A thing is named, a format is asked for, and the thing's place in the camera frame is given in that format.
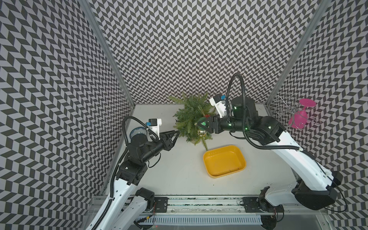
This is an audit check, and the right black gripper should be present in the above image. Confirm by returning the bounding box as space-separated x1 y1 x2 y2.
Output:
198 112 249 134

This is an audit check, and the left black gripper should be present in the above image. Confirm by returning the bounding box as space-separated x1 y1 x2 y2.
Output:
140 130 180 163

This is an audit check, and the gold shiny ball ornament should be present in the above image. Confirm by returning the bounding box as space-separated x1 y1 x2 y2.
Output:
197 128 207 137

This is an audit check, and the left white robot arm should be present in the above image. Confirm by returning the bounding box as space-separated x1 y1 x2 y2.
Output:
87 130 180 230

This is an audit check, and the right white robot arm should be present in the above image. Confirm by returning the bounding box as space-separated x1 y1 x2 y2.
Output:
195 95 343 212

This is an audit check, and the small green christmas tree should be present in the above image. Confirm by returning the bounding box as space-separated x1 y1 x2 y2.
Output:
168 93 216 150

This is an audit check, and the blue patterned bowl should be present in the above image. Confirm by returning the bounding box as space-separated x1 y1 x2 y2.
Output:
129 126 148 139

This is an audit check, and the yellow plastic tray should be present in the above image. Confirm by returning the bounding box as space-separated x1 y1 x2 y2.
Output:
203 145 247 178

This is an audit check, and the pink plastic wine glass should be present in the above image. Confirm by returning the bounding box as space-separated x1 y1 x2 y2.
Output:
288 98 317 129

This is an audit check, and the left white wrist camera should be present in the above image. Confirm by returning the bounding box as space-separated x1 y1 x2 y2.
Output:
146 118 162 136

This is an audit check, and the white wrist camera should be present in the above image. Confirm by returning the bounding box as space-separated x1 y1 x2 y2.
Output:
209 94 227 118
146 118 162 136

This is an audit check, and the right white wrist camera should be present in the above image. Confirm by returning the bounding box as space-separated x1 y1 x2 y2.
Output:
209 94 227 118

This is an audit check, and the left black mount plate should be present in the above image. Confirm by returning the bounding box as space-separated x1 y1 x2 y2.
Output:
145 196 169 213

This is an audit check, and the black mount plate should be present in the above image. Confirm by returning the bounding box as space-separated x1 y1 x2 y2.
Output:
241 196 284 214
145 196 169 213

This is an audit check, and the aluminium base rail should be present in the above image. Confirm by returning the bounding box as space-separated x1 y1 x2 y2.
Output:
136 195 331 229

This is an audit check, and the wire glass rack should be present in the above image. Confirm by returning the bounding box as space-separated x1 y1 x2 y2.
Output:
272 95 322 129

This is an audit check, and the right black mount plate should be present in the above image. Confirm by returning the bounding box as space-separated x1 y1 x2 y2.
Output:
241 196 284 214

